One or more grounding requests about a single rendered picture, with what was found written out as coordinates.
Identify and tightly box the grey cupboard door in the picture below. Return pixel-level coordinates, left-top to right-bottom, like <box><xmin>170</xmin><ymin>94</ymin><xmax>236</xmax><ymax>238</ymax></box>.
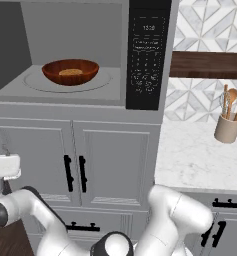
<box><xmin>72</xmin><ymin>120</ymin><xmax>162</xmax><ymax>210</ymax></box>
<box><xmin>184</xmin><ymin>217</ymin><xmax>222</xmax><ymax>256</ymax></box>
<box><xmin>0</xmin><ymin>117</ymin><xmax>82</xmax><ymax>205</ymax></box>
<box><xmin>215</xmin><ymin>218</ymin><xmax>237</xmax><ymax>256</ymax></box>

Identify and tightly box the black cupboard door handle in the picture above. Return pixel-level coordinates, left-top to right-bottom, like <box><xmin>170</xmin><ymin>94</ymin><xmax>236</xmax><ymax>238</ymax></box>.
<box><xmin>211</xmin><ymin>220</ymin><xmax>227</xmax><ymax>249</ymax></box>
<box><xmin>78</xmin><ymin>155</ymin><xmax>89</xmax><ymax>194</ymax></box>
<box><xmin>63</xmin><ymin>154</ymin><xmax>75</xmax><ymax>193</ymax></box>
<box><xmin>200</xmin><ymin>221</ymin><xmax>215</xmax><ymax>248</ymax></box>

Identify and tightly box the grey microwave oven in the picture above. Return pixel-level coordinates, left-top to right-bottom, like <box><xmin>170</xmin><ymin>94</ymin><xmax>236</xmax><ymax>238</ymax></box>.
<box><xmin>0</xmin><ymin>0</ymin><xmax>181</xmax><ymax>112</ymax></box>

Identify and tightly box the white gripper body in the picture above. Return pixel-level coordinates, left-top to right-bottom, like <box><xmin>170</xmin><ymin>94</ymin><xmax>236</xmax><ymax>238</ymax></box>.
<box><xmin>0</xmin><ymin>153</ymin><xmax>22</xmax><ymax>181</ymax></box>

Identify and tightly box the tan waffle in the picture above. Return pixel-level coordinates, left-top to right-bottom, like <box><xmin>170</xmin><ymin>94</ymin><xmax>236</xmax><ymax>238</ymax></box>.
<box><xmin>58</xmin><ymin>68</ymin><xmax>84</xmax><ymax>77</ymax></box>

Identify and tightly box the wooden spoon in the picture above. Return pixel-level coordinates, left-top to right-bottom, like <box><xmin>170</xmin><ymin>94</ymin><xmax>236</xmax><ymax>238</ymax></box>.
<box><xmin>225</xmin><ymin>88</ymin><xmax>237</xmax><ymax>121</ymax></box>

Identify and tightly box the black drawer handle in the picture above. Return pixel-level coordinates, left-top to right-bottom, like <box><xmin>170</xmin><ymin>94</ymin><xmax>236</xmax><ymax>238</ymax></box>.
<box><xmin>211</xmin><ymin>197</ymin><xmax>237</xmax><ymax>210</ymax></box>
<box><xmin>65</xmin><ymin>221</ymin><xmax>101</xmax><ymax>233</ymax></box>

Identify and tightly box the thin wooden stick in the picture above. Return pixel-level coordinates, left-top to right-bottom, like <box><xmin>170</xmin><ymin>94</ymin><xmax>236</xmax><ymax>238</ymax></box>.
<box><xmin>222</xmin><ymin>83</ymin><xmax>229</xmax><ymax>101</ymax></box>

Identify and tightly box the metal whisk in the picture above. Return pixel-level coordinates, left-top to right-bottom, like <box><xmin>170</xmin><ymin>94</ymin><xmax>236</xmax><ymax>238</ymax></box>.
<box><xmin>219</xmin><ymin>91</ymin><xmax>232</xmax><ymax>118</ymax></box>

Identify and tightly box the grey drawer front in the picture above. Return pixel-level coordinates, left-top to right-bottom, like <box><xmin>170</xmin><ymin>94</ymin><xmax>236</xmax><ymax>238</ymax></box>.
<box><xmin>186</xmin><ymin>192</ymin><xmax>237</xmax><ymax>221</ymax></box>
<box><xmin>22</xmin><ymin>205</ymin><xmax>152</xmax><ymax>242</ymax></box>

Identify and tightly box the dark wooden wall shelf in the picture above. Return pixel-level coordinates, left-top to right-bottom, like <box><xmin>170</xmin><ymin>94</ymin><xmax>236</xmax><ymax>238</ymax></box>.
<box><xmin>169</xmin><ymin>50</ymin><xmax>237</xmax><ymax>81</ymax></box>

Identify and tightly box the round microwave turntable plate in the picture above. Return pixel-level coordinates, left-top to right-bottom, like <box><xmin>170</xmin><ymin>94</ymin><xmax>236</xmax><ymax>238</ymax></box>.
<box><xmin>22</xmin><ymin>67</ymin><xmax>113</xmax><ymax>94</ymax></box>

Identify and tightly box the brown wooden bowl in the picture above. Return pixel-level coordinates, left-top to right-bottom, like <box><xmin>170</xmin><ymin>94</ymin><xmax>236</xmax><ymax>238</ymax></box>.
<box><xmin>41</xmin><ymin>58</ymin><xmax>101</xmax><ymax>87</ymax></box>

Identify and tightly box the beige utensil pot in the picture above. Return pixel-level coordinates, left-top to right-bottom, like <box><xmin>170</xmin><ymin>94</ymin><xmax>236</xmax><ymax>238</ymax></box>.
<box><xmin>213</xmin><ymin>112</ymin><xmax>237</xmax><ymax>145</ymax></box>

